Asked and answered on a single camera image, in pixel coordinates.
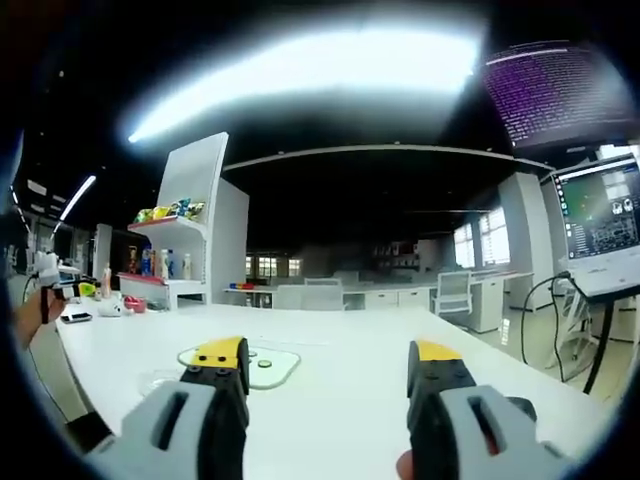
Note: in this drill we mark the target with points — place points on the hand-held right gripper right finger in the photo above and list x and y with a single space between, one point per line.
450 430

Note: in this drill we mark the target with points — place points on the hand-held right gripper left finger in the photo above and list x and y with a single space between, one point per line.
165 430

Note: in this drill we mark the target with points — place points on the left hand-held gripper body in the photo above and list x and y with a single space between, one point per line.
47 267

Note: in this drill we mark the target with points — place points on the white laptop with open screen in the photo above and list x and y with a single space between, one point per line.
600 225

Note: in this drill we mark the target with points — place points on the person's right hand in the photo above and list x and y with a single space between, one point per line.
405 467

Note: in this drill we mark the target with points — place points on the flat black and white device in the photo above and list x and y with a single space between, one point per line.
76 317

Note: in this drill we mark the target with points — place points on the orange slim bottle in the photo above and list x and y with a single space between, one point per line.
106 282

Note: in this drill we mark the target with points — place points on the white rounded device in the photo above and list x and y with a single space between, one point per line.
110 307

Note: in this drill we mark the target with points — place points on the red bowl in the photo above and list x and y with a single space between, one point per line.
135 304

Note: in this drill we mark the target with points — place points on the narrow ceiling light strip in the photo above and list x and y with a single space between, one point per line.
77 197

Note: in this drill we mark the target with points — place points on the blue drink bottle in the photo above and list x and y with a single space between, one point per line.
147 262

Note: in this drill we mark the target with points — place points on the white and blue bottle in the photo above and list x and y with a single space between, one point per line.
166 264

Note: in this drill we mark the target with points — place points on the white drink bottle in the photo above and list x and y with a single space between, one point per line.
188 266

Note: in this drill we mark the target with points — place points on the row of colourful snack packets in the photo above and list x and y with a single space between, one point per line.
172 209

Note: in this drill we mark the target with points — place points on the clear glass cutting board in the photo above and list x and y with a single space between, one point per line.
280 372

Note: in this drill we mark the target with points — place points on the white mesh office chair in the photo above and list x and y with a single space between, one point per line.
452 292

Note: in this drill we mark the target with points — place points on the white office desk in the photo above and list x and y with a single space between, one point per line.
490 295

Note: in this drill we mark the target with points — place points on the white display shelf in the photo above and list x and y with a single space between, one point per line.
220 220

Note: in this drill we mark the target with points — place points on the row of coloured boxes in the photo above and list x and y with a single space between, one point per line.
241 286

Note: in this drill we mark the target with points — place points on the white metal rack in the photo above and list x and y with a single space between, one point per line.
575 325

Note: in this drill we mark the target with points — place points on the black stand pole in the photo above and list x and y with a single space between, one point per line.
600 345

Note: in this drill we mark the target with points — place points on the long ceiling light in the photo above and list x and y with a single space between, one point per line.
300 75

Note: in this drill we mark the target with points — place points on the dark monitor with text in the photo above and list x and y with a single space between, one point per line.
560 90

